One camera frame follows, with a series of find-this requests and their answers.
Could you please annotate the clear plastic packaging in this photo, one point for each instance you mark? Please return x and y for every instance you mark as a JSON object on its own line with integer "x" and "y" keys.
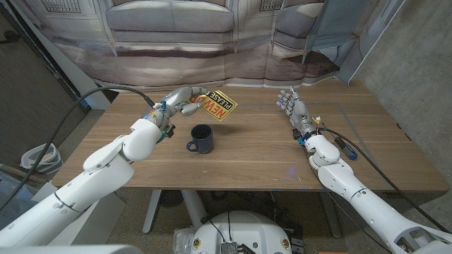
{"x": 182, "y": 240}

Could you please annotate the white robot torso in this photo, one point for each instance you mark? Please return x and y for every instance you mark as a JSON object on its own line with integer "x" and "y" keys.
{"x": 243, "y": 233}

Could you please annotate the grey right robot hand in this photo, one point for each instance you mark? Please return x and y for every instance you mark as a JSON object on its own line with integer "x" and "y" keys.
{"x": 298, "y": 111}

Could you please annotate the white table leg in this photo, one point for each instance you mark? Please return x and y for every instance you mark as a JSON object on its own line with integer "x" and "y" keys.
{"x": 194, "y": 208}
{"x": 152, "y": 211}

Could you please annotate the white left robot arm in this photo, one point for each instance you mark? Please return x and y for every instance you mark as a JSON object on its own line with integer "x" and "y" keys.
{"x": 99, "y": 180}

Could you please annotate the black and blue screwdriver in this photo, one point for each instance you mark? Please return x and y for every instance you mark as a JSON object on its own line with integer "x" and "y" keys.
{"x": 347, "y": 151}

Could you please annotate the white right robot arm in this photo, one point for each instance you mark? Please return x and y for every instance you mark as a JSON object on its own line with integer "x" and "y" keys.
{"x": 367, "y": 201}

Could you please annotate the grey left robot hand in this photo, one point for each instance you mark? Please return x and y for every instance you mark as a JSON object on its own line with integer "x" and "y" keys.
{"x": 173, "y": 104}

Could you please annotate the grey table leg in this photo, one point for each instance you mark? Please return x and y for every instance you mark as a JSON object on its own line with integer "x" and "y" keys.
{"x": 331, "y": 215}

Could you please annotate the black round grille object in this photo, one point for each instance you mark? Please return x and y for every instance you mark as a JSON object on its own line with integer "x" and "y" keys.
{"x": 171, "y": 198}

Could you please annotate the grey and white bucket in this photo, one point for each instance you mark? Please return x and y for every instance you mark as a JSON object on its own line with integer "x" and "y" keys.
{"x": 51, "y": 164}

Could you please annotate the dark blue ceramic mug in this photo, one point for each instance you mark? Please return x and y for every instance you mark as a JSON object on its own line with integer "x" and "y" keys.
{"x": 203, "y": 141}

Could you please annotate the printed living room backdrop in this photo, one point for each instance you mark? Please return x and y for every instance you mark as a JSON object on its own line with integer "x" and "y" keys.
{"x": 169, "y": 42}

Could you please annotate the white backdrop stand post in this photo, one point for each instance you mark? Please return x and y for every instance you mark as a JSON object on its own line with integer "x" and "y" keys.
{"x": 81, "y": 81}

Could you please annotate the yellow new driver bumper sticker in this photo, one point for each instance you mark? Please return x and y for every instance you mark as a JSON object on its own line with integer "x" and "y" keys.
{"x": 220, "y": 106}

